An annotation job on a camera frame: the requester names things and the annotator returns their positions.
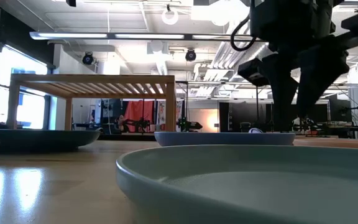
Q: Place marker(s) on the person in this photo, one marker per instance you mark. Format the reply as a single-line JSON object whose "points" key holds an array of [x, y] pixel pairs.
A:
{"points": [[121, 122]]}

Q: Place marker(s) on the blue plate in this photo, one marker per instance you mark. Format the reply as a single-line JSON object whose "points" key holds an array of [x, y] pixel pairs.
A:
{"points": [[222, 139]]}

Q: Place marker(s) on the orange glowing board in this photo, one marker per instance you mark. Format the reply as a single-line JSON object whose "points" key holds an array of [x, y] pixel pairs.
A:
{"points": [[208, 119]]}

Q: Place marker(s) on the wooden slatted shelf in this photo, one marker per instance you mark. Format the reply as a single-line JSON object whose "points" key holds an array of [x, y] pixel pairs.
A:
{"points": [[92, 78]]}

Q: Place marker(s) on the red cloth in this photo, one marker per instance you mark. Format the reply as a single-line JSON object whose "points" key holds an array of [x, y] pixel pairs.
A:
{"points": [[138, 110]]}

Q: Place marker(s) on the dark green plate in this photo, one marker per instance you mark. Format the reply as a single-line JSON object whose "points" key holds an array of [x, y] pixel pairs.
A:
{"points": [[36, 140]]}

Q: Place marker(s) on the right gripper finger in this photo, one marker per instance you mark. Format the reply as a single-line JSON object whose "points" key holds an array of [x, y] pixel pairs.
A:
{"points": [[322, 62], [283, 93]]}

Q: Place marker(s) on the round black ceiling lamp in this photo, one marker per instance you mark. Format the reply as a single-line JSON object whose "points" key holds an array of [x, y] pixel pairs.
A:
{"points": [[88, 58], [190, 55]]}

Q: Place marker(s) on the long ceiling light bar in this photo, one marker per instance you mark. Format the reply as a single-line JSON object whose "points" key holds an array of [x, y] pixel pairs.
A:
{"points": [[73, 35]]}

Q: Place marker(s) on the sage green plate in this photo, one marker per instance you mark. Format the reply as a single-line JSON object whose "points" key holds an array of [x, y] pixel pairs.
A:
{"points": [[259, 186]]}

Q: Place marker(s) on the blue white ball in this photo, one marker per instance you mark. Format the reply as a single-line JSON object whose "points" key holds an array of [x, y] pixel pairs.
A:
{"points": [[255, 130]]}

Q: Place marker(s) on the pale peach plate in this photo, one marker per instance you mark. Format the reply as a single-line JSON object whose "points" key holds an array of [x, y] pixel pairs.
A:
{"points": [[337, 143]]}

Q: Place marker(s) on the cluttered workbench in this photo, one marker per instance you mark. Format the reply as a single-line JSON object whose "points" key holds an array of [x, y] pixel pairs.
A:
{"points": [[337, 127]]}

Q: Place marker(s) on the black panel wall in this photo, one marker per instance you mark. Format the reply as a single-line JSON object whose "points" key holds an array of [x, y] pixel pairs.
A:
{"points": [[241, 113]]}

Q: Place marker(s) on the black background robot arm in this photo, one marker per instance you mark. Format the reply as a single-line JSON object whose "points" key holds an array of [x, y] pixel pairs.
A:
{"points": [[193, 125], [141, 125]]}

